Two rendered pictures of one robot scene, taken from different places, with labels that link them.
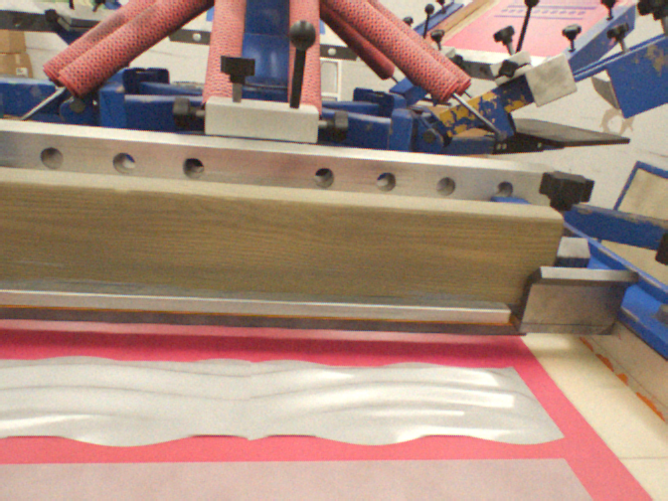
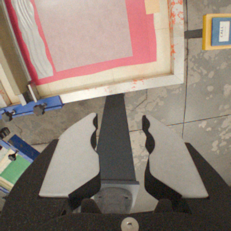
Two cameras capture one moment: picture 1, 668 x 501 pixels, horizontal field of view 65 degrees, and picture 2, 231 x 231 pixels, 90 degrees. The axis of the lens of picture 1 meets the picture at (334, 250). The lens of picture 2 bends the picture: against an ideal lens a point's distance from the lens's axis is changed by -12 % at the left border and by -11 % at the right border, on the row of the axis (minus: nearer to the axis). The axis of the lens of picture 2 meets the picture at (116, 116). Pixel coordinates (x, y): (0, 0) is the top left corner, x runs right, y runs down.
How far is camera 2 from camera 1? 0.34 m
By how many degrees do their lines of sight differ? 71
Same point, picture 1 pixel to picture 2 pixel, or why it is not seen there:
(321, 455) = (37, 15)
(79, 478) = (50, 46)
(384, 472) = (37, 5)
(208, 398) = (32, 35)
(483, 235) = not seen: outside the picture
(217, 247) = (6, 41)
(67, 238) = (16, 67)
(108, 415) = (40, 48)
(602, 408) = not seen: outside the picture
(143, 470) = (46, 39)
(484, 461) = not seen: outside the picture
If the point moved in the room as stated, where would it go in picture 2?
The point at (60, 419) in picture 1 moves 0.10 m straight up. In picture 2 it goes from (43, 54) to (28, 56)
